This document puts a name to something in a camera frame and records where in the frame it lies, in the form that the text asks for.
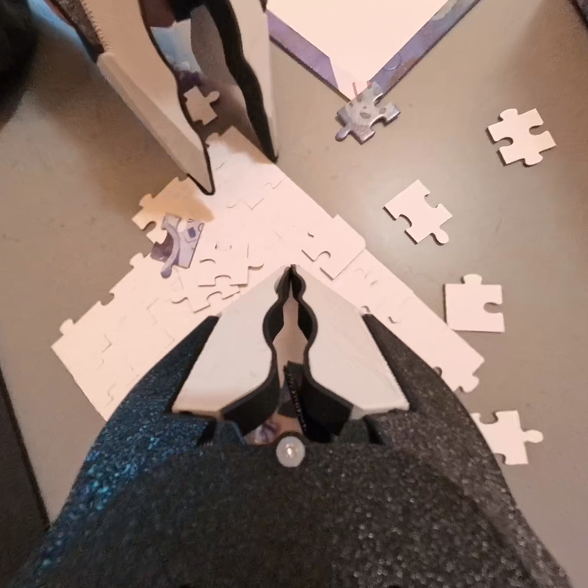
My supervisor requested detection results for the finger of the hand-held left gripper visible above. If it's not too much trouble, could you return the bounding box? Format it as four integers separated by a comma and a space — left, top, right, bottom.
96, 0, 217, 196
213, 0, 280, 164

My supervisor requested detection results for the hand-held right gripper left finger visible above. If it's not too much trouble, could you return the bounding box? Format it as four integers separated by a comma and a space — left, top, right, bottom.
171, 265, 292, 417

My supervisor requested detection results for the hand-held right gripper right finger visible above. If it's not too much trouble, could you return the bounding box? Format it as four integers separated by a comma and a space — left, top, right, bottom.
293, 265, 410, 415

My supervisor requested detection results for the purple print puzzle piece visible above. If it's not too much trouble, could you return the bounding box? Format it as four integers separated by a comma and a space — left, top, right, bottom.
152, 25, 205, 90

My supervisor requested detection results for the white puzzle piece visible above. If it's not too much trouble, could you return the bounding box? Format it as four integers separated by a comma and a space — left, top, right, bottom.
183, 86, 221, 126
471, 410, 544, 466
487, 108, 556, 167
443, 274, 505, 332
383, 179, 453, 245

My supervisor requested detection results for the sheet of joined puzzle pieces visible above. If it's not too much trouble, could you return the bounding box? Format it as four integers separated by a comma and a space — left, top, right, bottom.
51, 126, 485, 421

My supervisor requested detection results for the white puzzle tray blue rim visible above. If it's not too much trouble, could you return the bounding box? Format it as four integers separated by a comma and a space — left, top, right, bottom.
266, 0, 483, 103

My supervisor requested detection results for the grey crater print puzzle piece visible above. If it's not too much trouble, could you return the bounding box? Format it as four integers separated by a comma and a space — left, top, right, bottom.
335, 85, 400, 145

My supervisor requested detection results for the grey robot print puzzle piece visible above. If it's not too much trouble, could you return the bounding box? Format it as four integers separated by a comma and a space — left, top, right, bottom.
151, 215, 205, 279

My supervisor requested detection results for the black perforated pad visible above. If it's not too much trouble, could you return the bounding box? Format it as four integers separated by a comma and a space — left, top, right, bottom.
0, 358, 51, 533

